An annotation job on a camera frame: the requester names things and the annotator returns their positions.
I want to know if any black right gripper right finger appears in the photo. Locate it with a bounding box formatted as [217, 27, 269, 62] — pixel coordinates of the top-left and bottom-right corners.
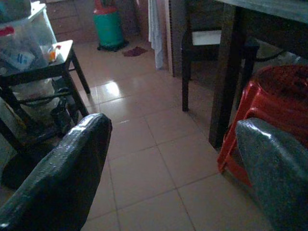
[235, 117, 308, 231]

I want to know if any small orange packet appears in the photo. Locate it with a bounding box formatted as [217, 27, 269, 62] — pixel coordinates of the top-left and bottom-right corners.
[47, 44, 62, 64]

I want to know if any white hanging cloth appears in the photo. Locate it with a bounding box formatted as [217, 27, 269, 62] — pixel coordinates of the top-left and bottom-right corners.
[147, 0, 165, 70]

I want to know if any dark wooden dining table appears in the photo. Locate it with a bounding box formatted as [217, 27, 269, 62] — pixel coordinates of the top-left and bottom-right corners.
[208, 0, 308, 150]

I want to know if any dark red floor rag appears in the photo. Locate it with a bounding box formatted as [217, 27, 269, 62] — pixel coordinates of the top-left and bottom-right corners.
[123, 46, 148, 58]

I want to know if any white plastic bag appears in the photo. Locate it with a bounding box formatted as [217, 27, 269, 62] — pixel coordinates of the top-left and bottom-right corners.
[12, 78, 60, 121]

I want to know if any dark bottle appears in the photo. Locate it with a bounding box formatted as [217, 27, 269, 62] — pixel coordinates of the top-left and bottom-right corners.
[51, 96, 73, 135]

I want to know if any green and red gas cylinder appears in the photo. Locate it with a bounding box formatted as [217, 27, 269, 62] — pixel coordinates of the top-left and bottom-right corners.
[92, 0, 129, 52]

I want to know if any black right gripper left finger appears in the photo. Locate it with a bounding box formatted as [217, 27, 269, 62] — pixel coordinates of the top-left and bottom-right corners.
[0, 113, 113, 231]

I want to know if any dark chair with white seat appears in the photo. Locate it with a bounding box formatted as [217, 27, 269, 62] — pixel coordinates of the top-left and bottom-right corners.
[180, 0, 260, 113]

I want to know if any clear plastic storage box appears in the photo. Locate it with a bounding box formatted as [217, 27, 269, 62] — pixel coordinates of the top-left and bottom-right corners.
[0, 18, 50, 70]

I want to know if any dark wooden side stool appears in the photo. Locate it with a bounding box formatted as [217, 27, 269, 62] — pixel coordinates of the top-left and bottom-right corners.
[0, 39, 91, 154]

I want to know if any brown wooden drawer cabinet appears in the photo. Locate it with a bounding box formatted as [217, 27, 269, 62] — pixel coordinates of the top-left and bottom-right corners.
[45, 0, 97, 44]

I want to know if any red plastic stool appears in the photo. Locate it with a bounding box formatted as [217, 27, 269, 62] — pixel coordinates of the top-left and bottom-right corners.
[217, 64, 308, 188]

